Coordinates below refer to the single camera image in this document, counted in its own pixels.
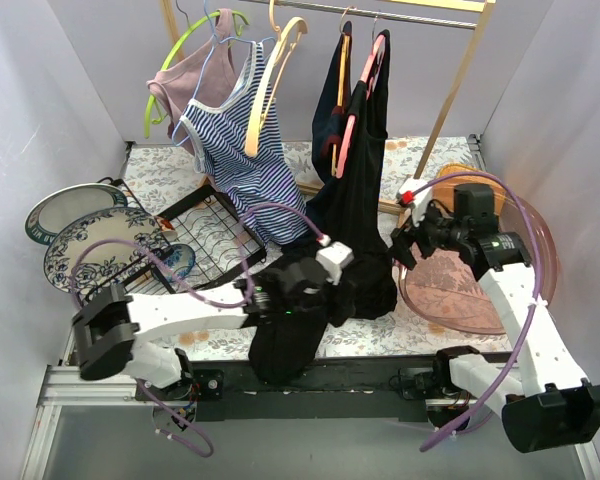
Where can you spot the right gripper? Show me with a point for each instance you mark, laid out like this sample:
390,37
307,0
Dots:
413,239

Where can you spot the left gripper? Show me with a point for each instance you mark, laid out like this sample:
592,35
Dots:
327,288

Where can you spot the black tank top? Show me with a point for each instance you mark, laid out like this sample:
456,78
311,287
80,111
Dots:
284,345

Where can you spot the cream wooden hanger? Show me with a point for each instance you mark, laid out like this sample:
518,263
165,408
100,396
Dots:
287,39

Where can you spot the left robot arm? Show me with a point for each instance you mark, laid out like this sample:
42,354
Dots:
116,332

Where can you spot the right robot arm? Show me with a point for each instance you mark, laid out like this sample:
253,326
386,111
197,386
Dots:
542,396

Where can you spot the navy garment on hanger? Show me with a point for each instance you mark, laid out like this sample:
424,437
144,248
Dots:
324,126

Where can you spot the pink hanger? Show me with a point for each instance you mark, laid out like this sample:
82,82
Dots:
362,91

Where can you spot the blue striped tank top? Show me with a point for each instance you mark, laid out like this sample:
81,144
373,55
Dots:
220,133

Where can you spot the thin wooden hanger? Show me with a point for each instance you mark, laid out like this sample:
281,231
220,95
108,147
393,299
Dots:
343,84

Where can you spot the mauve tank top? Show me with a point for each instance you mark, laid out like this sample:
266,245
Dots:
195,85

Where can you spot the green plastic hanger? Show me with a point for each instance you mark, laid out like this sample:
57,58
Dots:
153,113

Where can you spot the black hanging garment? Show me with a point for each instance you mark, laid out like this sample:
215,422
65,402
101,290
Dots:
347,208

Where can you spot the pink transparent basin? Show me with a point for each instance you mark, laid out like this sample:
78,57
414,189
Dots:
442,289

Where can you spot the small blue floral bowl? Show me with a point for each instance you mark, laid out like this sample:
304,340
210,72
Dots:
180,262

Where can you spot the floral tablecloth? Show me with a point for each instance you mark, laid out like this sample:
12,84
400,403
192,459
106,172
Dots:
157,176

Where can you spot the blue floral plate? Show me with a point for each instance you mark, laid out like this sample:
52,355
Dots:
106,261

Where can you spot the wooden clothes rack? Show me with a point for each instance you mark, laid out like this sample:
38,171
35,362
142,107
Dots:
484,11

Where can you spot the green rimmed plate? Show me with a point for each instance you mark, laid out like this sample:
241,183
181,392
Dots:
59,209

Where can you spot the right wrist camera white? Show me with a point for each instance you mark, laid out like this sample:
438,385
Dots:
415,194

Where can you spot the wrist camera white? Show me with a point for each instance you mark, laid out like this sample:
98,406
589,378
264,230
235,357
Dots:
334,257
415,194

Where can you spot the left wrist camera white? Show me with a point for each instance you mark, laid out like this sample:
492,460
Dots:
334,257

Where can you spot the black wire dish rack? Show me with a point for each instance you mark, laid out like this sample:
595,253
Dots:
206,221

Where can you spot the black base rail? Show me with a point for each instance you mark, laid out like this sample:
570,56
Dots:
398,387

